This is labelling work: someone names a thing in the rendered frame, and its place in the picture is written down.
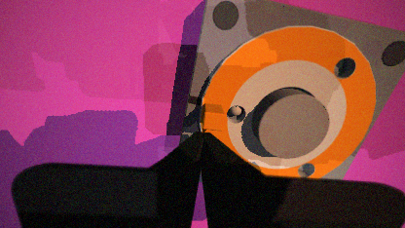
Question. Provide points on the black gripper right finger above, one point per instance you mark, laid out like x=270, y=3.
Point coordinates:
x=237, y=195

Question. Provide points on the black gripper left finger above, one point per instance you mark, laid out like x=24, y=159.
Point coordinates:
x=56, y=195

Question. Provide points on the orange round plate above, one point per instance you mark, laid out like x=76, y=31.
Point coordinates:
x=291, y=56

